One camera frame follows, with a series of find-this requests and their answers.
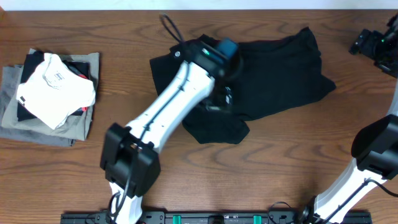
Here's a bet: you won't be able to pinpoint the black t-shirt with logo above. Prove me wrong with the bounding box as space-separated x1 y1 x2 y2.
149 26 337 145

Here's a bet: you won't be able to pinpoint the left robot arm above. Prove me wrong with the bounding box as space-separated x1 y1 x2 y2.
100 39 243 223

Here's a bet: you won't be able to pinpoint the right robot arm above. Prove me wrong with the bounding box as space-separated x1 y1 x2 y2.
296 16 397 224

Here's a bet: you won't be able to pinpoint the beige folded garment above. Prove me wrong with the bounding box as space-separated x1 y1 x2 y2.
1 52 100 141

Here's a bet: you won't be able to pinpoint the white folded t-shirt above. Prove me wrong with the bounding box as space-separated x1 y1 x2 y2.
16 53 96 129

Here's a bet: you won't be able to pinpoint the black folded garment red accents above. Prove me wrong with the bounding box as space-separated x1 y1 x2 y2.
17 51 90 121

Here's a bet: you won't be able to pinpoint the grey folded garment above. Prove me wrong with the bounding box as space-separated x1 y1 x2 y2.
1 66 75 147

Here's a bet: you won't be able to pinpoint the left black cable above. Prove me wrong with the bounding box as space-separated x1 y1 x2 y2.
159 12 187 44

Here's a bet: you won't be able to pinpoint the black cable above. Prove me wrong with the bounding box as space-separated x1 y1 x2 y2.
366 179 398 198
159 12 187 44

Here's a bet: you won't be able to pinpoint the right black cable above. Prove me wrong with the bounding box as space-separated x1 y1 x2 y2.
366 179 398 198

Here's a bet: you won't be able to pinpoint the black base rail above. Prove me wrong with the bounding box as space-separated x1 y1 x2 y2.
60 210 373 224

